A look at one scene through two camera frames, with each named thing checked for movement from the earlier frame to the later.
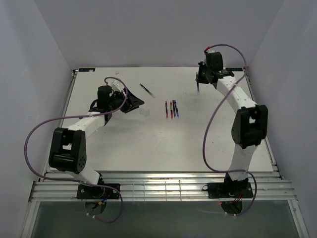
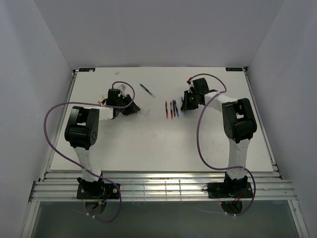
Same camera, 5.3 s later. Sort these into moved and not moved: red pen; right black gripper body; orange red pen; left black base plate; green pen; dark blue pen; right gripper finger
Moved: right black gripper body; right gripper finger
Not moved: dark blue pen; orange red pen; green pen; left black base plate; red pen
